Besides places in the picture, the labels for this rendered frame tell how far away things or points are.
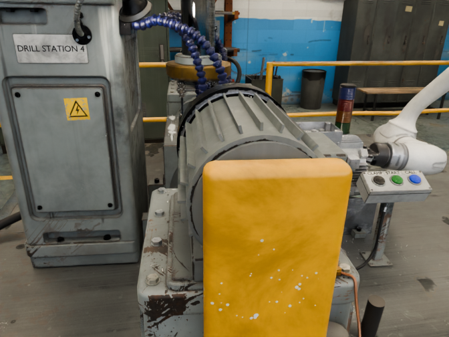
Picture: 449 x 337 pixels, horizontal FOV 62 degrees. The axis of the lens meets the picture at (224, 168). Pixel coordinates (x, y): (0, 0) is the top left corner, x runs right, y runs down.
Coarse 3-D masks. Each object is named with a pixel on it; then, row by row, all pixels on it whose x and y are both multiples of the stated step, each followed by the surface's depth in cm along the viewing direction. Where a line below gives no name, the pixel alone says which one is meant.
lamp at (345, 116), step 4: (340, 112) 145; (344, 112) 144; (348, 112) 144; (336, 116) 147; (340, 116) 145; (344, 116) 144; (348, 116) 145; (336, 120) 147; (340, 120) 146; (344, 120) 145; (348, 120) 145
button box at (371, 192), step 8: (360, 176) 101; (368, 176) 99; (384, 176) 100; (400, 176) 100; (408, 176) 100; (360, 184) 101; (368, 184) 97; (376, 184) 97; (384, 184) 97; (392, 184) 98; (400, 184) 98; (408, 184) 98; (416, 184) 98; (424, 184) 98; (360, 192) 101; (368, 192) 97; (376, 192) 96; (384, 192) 96; (392, 192) 96; (400, 192) 97; (408, 192) 97; (416, 192) 97; (424, 192) 98; (368, 200) 98; (376, 200) 98; (384, 200) 99; (392, 200) 99; (400, 200) 99; (408, 200) 100; (416, 200) 100; (424, 200) 100
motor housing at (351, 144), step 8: (344, 136) 118; (352, 136) 118; (344, 144) 114; (352, 144) 115; (360, 144) 115; (352, 152) 114; (360, 160) 114; (352, 168) 112; (360, 168) 114; (352, 176) 113; (352, 184) 114
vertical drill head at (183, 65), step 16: (192, 0) 94; (208, 0) 95; (192, 16) 96; (208, 16) 97; (208, 32) 98; (176, 64) 100; (192, 64) 98; (208, 64) 99; (224, 64) 101; (176, 80) 102; (192, 80) 98; (208, 80) 99
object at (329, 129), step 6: (300, 126) 117; (306, 126) 119; (312, 126) 120; (318, 126) 120; (324, 126) 120; (330, 126) 119; (336, 126) 115; (306, 132) 110; (312, 132) 110; (318, 132) 110; (324, 132) 110; (330, 132) 111; (336, 132) 111; (342, 132) 111; (330, 138) 111; (336, 138) 112
